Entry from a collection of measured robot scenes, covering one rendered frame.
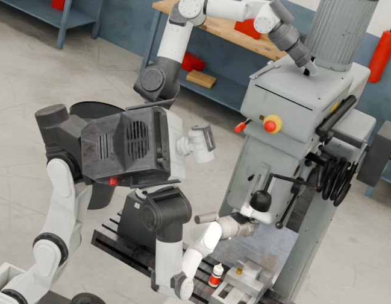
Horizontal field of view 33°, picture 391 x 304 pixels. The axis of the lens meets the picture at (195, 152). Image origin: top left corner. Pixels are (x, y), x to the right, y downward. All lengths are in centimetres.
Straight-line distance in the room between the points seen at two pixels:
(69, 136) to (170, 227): 47
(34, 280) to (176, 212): 74
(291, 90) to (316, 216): 91
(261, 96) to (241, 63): 485
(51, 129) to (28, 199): 233
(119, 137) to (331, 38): 87
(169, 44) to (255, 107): 36
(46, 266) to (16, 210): 196
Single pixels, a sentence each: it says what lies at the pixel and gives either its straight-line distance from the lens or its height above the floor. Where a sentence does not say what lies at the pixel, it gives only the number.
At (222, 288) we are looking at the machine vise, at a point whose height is 100.
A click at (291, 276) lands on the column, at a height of 86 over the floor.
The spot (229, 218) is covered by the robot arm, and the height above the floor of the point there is 129.
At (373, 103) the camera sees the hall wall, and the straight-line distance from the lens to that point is 672.
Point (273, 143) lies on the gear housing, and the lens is 232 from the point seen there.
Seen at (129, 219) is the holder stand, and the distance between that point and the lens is 282.
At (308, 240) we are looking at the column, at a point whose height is 108.
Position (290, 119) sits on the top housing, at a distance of 217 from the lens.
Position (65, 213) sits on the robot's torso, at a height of 120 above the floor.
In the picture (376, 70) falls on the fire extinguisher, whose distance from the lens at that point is 650.
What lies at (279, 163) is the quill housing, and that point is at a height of 158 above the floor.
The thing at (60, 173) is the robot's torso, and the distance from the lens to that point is 233.
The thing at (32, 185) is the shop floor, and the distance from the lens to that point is 476.
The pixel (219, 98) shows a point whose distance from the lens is 643.
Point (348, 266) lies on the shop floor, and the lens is 506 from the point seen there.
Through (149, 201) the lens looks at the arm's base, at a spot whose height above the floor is 145.
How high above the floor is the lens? 258
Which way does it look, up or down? 27 degrees down
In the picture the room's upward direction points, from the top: 18 degrees clockwise
